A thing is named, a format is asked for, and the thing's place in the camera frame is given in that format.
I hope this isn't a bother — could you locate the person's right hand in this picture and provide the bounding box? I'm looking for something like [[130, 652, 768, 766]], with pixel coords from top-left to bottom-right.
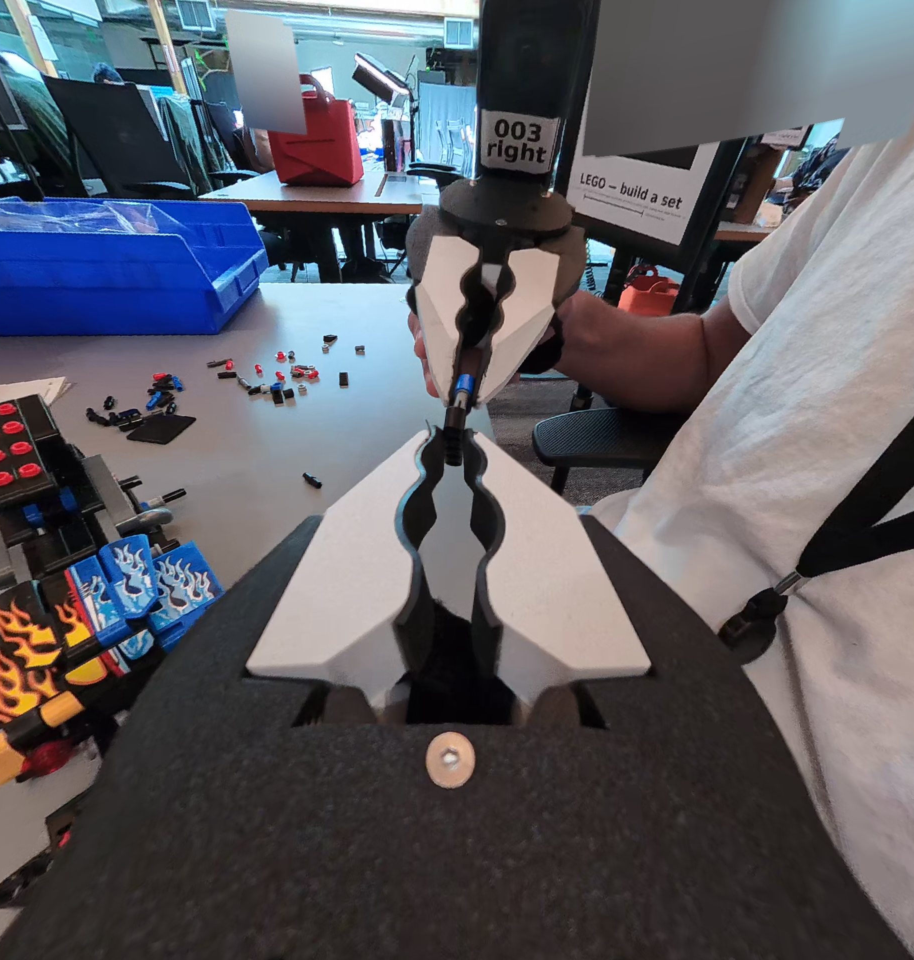
[[407, 309, 449, 400]]

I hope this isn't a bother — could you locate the black square lego plate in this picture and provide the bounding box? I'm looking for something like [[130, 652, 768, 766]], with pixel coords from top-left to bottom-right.
[[125, 414, 197, 445]]

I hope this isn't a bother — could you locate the white task sign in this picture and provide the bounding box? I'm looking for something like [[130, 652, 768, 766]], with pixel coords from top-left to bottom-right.
[[565, 135, 721, 247]]

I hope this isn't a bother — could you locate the person's white t-shirt torso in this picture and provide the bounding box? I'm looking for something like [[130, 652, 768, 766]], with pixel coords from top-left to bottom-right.
[[588, 97, 914, 960]]

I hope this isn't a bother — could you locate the red felt bag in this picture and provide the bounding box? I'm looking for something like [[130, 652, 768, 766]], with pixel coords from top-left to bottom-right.
[[265, 73, 366, 189]]

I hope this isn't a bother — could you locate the wooden table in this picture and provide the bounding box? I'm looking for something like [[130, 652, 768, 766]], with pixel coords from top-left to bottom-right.
[[198, 168, 443, 219]]

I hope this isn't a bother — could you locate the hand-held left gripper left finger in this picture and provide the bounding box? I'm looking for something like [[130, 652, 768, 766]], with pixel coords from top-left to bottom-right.
[[244, 429, 437, 710]]

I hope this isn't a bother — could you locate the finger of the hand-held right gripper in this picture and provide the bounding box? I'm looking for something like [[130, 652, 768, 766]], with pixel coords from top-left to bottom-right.
[[475, 246, 561, 410], [412, 236, 482, 410]]

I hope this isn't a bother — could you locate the studio light panel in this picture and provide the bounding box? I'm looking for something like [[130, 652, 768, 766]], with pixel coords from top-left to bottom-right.
[[352, 51, 417, 99]]

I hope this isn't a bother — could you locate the black office chair seat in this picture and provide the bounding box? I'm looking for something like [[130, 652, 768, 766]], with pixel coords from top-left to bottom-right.
[[532, 405, 687, 496]]

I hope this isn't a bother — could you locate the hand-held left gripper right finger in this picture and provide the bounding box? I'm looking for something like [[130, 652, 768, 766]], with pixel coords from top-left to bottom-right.
[[460, 431, 653, 710]]

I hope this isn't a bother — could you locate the lego truck model with flames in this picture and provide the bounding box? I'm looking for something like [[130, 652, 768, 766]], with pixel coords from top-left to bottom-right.
[[0, 393, 226, 909]]

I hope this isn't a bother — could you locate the clear plastic bag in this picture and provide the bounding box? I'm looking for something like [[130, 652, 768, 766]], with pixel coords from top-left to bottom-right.
[[0, 198, 203, 235]]

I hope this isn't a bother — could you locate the blue plastic bin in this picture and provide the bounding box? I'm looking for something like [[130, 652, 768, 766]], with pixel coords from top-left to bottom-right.
[[0, 196, 271, 337]]

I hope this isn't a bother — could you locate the black pin with blue connector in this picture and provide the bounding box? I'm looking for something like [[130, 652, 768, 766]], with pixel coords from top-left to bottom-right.
[[442, 371, 478, 470]]

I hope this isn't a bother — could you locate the pile of small lego pieces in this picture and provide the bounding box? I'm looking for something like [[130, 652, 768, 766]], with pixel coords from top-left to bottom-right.
[[85, 333, 368, 432]]

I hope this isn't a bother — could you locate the black neck strap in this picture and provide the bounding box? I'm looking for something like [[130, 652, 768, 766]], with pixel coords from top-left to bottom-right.
[[718, 390, 914, 665]]

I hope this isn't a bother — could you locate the person's right forearm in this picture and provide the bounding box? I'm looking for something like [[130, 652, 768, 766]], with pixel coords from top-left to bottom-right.
[[558, 292, 754, 414]]

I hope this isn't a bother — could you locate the white instruction booklet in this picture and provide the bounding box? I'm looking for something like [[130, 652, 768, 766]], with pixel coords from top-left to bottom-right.
[[0, 376, 74, 410]]

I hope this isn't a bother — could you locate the orange bag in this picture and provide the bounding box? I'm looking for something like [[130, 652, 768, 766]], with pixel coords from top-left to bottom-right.
[[616, 264, 683, 316]]

